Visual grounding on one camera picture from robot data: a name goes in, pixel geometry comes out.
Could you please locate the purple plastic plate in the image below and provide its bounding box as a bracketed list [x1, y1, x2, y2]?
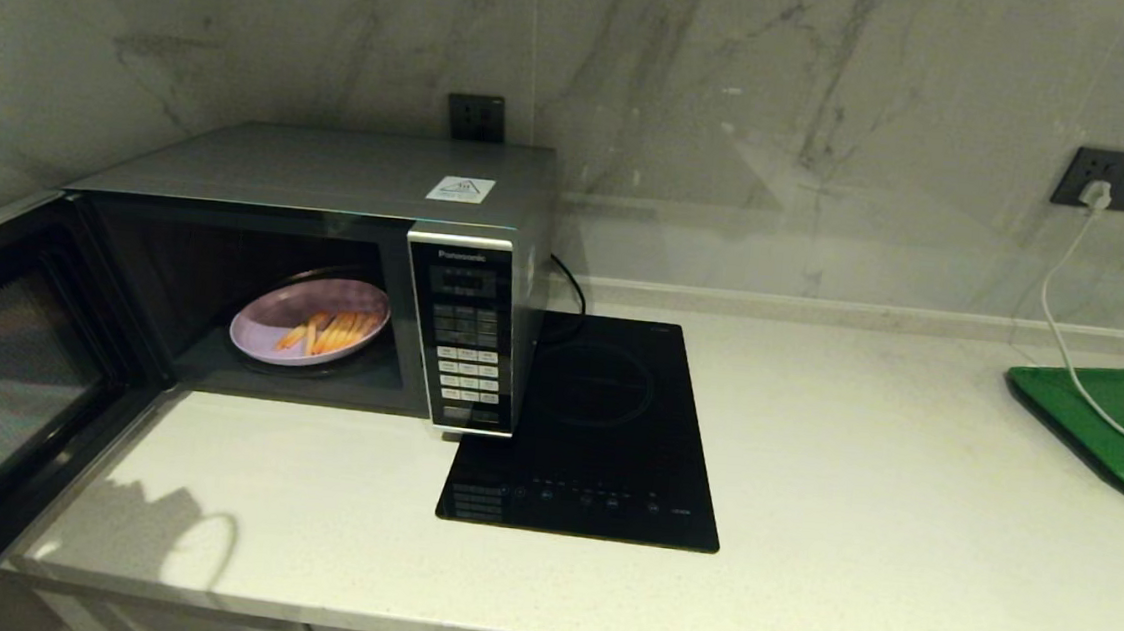
[227, 270, 393, 375]

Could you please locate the small dark wall socket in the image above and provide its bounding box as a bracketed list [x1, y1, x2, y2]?
[444, 92, 508, 145]

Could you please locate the white charger cable with plug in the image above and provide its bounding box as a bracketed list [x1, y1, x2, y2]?
[1026, 176, 1124, 458]

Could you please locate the black power cord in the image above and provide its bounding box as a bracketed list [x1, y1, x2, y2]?
[545, 253, 593, 343]

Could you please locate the black induction cooktop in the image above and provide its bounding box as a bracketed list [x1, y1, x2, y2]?
[433, 303, 739, 556]

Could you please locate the silver microwave oven body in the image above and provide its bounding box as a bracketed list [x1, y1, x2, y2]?
[48, 106, 561, 445]

